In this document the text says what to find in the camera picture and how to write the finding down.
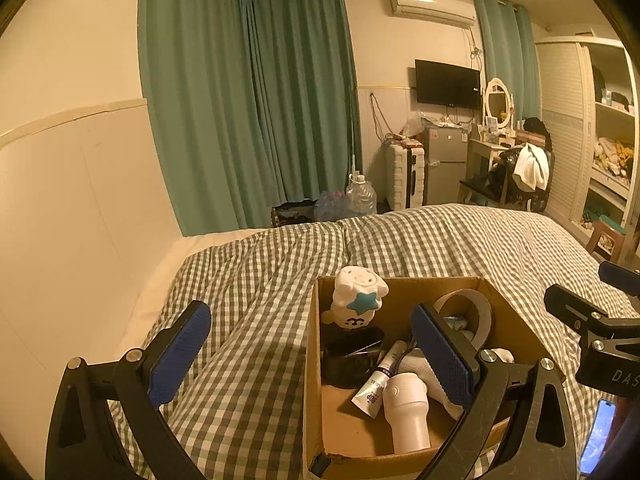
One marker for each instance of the white pole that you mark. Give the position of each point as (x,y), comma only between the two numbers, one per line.
(354,145)

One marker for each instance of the white oval mirror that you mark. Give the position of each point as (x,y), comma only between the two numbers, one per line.
(498,102)

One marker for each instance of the black wall television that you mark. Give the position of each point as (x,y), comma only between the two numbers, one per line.
(446,83)

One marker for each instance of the white cylindrical device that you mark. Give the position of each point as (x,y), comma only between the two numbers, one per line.
(407,420)

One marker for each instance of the cream wardrobe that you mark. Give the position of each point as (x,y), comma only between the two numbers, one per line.
(562,110)

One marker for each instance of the black glossy object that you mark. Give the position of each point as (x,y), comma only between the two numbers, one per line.
(345,360)

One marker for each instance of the white towel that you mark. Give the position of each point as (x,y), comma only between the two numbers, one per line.
(531,167)

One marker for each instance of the white suitcase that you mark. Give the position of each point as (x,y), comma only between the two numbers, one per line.
(402,177)

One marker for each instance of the green curtain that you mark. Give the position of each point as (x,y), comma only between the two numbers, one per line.
(300,85)
(505,60)
(190,85)

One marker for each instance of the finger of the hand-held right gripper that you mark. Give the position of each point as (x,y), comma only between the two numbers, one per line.
(580,310)
(622,277)

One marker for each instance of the brown cardboard box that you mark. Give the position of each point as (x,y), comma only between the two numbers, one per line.
(350,425)

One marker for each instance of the white cloth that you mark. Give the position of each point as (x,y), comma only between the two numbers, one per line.
(422,365)

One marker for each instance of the clear water jug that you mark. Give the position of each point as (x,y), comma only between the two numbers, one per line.
(361,197)

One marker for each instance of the black floor bag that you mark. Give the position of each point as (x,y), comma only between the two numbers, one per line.
(295,214)

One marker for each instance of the white purple tube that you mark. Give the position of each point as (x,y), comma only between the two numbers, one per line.
(372,390)

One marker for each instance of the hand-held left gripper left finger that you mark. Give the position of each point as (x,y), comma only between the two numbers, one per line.
(180,355)

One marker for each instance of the grey tape roll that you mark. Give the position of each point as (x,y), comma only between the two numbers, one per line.
(481,310)

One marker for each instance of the yellow white clothes pile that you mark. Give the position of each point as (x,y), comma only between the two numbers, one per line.
(615,157)

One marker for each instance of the white sheep toy blue star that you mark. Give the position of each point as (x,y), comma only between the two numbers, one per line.
(352,285)

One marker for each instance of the silver small fridge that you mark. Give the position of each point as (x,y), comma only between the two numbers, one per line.
(445,165)

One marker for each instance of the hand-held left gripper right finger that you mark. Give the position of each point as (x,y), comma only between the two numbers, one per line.
(442,355)

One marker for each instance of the clear plastic bag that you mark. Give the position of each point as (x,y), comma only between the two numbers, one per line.
(414,127)

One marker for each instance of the smartphone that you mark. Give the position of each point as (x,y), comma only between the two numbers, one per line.
(597,440)

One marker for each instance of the white air conditioner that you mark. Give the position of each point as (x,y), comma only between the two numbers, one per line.
(430,7)

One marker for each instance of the dark chair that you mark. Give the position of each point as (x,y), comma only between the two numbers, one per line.
(480,187)

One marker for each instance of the green checked blanket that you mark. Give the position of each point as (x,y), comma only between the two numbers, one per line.
(250,310)

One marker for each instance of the cream dressing table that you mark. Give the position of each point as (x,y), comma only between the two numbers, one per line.
(477,152)

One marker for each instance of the clear bag of bottles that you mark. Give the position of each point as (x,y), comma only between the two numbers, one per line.
(331,206)

